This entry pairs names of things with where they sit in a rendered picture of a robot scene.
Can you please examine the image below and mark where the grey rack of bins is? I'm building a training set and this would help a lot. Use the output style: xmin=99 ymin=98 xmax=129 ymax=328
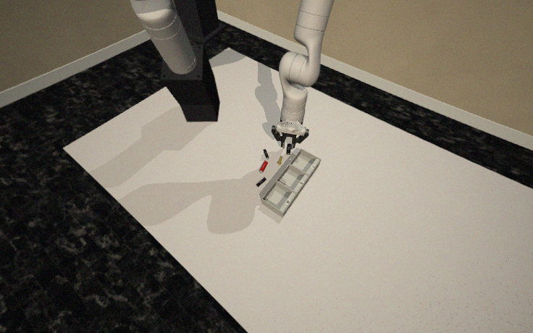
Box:
xmin=262 ymin=149 xmax=321 ymax=217

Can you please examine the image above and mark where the red battery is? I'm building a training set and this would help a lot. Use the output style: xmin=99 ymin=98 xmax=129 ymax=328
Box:
xmin=259 ymin=161 xmax=268 ymax=173

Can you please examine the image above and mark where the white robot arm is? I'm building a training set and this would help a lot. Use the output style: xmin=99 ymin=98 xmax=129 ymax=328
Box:
xmin=130 ymin=0 xmax=334 ymax=135

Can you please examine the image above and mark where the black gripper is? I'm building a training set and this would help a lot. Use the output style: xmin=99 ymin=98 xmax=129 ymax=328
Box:
xmin=272 ymin=125 xmax=309 ymax=150

